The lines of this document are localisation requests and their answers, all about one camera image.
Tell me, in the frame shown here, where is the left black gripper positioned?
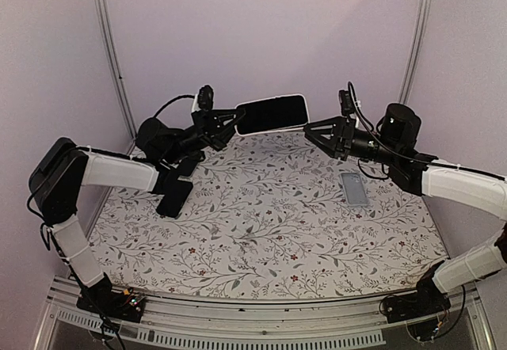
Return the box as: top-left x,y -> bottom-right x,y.
164,109 -> 250,165

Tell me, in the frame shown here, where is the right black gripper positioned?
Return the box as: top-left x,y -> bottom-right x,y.
303,116 -> 400,165

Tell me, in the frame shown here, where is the pink phone case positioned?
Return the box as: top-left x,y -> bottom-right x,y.
234,93 -> 310,136

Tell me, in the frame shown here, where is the black phone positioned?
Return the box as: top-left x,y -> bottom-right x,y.
156,180 -> 193,218
176,156 -> 204,177

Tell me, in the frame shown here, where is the light blue phone case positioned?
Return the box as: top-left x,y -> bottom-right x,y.
341,173 -> 369,207

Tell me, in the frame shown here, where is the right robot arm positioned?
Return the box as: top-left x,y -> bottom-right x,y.
303,103 -> 506,315

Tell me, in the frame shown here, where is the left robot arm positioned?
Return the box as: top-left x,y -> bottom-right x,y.
27,108 -> 245,314

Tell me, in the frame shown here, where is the black phone on table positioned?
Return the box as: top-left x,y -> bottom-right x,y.
156,180 -> 193,218

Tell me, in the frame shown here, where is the floral table mat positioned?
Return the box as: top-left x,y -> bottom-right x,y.
90,132 -> 447,300

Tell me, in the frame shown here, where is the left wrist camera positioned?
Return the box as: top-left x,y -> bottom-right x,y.
192,85 -> 214,112

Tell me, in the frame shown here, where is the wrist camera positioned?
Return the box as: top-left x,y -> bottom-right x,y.
192,85 -> 214,112
337,89 -> 356,117

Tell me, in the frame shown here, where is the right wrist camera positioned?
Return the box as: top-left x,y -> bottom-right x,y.
337,89 -> 356,117

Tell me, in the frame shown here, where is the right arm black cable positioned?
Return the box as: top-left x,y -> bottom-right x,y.
347,81 -> 507,181

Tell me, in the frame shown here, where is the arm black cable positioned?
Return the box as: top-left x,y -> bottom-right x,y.
347,81 -> 507,181
25,195 -> 55,252

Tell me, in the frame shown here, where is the right rear aluminium post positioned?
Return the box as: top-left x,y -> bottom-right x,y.
398,0 -> 432,105

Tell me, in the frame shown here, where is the aluminium post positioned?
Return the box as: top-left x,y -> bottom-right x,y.
94,0 -> 137,139
398,0 -> 432,105

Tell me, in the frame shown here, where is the left rear aluminium post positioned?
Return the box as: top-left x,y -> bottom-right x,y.
94,0 -> 137,139

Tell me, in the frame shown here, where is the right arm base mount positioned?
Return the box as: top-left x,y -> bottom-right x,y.
379,291 -> 451,343

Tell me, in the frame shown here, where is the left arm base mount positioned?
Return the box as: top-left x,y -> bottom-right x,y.
76,284 -> 146,323

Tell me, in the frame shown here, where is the front aluminium rail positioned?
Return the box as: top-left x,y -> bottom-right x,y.
34,277 -> 497,349

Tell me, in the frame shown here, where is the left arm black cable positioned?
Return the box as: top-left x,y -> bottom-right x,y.
25,195 -> 55,252

